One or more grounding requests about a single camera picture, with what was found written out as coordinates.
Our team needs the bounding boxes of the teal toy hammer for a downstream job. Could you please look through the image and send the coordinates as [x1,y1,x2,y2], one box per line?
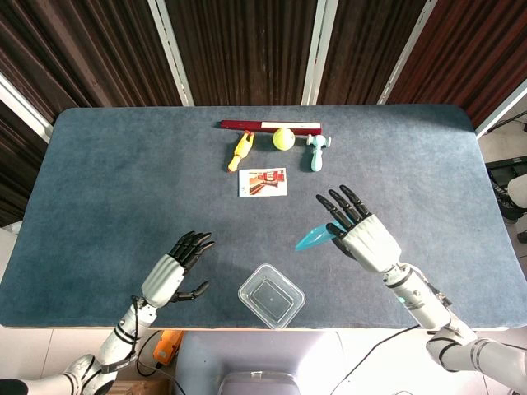
[305,133,331,173]

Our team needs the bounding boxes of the clear plastic container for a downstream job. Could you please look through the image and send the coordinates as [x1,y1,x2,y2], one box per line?
[237,263,307,331]

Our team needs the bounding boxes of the blue velvet tablecloth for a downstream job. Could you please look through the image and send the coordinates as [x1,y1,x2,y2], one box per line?
[0,104,522,332]

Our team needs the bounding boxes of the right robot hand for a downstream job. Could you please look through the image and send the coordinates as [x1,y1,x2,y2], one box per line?
[315,184,403,274]

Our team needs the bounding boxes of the brown pleated curtain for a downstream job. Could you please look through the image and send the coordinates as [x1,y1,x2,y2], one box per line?
[386,0,527,129]
[316,0,430,106]
[0,0,184,228]
[164,0,319,108]

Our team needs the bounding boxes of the black floor cable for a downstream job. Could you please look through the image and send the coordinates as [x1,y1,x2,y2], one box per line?
[134,328,186,395]
[328,323,422,395]

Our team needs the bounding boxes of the dark red stick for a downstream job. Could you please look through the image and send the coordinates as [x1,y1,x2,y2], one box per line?
[217,118,324,136]

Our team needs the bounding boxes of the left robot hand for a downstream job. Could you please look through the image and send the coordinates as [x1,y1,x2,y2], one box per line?
[140,230,217,309]

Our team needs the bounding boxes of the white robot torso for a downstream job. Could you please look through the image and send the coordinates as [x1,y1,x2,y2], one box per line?
[175,328,345,395]

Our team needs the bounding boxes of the clear container teal lid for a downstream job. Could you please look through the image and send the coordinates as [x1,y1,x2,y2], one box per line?
[294,220,345,253]

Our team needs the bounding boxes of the yellow rubber chicken toy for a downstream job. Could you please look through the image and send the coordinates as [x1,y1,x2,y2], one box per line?
[226,130,256,174]

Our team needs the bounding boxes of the yellow tennis ball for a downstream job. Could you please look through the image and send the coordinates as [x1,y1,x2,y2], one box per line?
[272,127,296,152]

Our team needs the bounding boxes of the orange device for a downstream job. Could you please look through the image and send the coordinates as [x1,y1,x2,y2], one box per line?
[152,328,184,368]

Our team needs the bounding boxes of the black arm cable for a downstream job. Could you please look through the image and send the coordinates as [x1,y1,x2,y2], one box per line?
[125,295,143,363]

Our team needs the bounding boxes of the white frame post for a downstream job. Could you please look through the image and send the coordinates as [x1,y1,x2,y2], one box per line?
[474,77,527,139]
[0,72,55,143]
[147,0,196,108]
[301,0,340,106]
[377,0,439,105]

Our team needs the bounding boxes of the printed photo card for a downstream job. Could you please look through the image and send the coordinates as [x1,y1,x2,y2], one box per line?
[237,166,288,198]

